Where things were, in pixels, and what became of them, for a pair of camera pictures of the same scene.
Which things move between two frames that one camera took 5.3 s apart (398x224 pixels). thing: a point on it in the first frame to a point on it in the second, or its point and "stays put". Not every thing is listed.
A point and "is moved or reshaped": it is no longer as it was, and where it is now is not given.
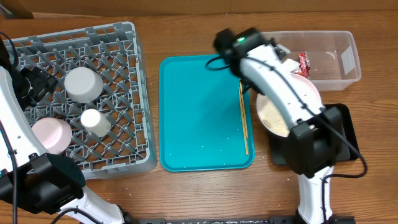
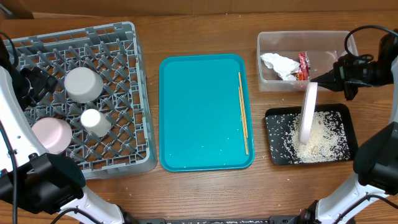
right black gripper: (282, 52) to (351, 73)
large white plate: (270, 116) is moved or reshaped
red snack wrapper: (303, 70) stays put
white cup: (95, 123) stays put
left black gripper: (41, 81) stays put
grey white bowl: (83, 84) stays put
